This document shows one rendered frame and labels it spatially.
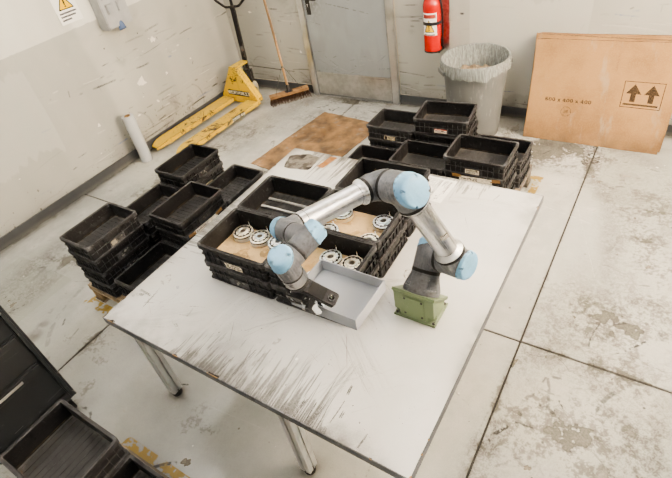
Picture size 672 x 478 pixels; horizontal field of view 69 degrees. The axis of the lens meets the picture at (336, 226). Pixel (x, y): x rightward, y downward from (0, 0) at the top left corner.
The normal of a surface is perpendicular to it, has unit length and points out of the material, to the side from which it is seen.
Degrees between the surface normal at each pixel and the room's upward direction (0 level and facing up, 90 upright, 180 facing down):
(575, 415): 0
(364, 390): 0
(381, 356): 0
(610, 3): 90
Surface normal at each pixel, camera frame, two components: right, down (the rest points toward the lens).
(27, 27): 0.84, 0.23
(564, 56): -0.54, 0.48
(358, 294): -0.15, -0.78
